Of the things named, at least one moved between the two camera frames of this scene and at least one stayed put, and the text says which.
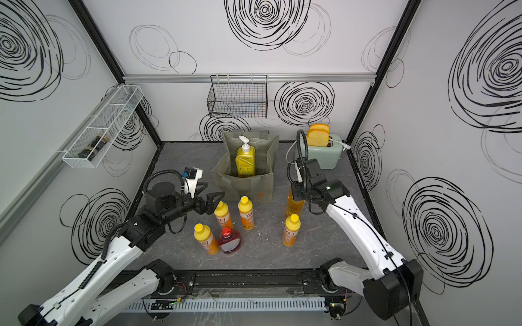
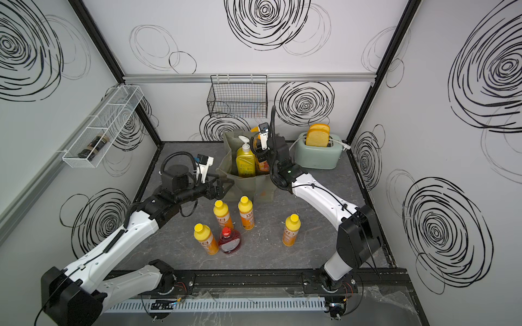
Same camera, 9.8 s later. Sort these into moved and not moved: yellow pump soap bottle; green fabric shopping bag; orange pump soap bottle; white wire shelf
Moved: orange pump soap bottle
Not moved: green fabric shopping bag; yellow pump soap bottle; white wire shelf
